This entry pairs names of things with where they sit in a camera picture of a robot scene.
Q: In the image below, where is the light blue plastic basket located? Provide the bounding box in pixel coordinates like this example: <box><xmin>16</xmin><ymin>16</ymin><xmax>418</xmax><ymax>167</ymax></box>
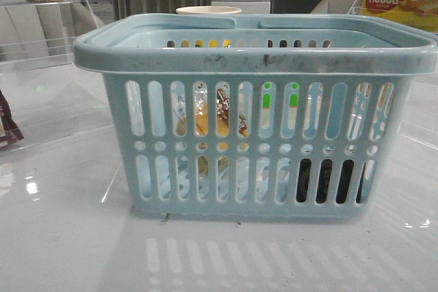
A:
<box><xmin>73</xmin><ymin>14</ymin><xmax>437</xmax><ymax>219</ymax></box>

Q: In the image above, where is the dark tissue pack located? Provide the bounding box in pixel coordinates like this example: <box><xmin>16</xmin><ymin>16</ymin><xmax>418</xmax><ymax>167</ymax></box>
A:
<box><xmin>296</xmin><ymin>159</ymin><xmax>355</xmax><ymax>204</ymax></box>

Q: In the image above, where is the packaged bread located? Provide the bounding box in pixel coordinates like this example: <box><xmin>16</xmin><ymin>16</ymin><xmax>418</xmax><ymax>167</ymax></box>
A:
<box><xmin>175</xmin><ymin>88</ymin><xmax>248</xmax><ymax>178</ymax></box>

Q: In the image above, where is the dark brown snack packet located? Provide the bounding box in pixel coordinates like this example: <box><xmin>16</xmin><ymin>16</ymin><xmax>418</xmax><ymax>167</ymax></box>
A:
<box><xmin>0</xmin><ymin>92</ymin><xmax>24</xmax><ymax>148</ymax></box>

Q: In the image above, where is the cream paper cup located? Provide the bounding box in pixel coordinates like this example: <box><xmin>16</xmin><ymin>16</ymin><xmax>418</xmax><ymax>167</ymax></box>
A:
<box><xmin>176</xmin><ymin>5</ymin><xmax>242</xmax><ymax>16</ymax></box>

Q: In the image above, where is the clear acrylic shelf left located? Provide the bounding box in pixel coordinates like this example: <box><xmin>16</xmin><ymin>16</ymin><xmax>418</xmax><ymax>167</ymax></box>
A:
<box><xmin>1</xmin><ymin>0</ymin><xmax>112</xmax><ymax>156</ymax></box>

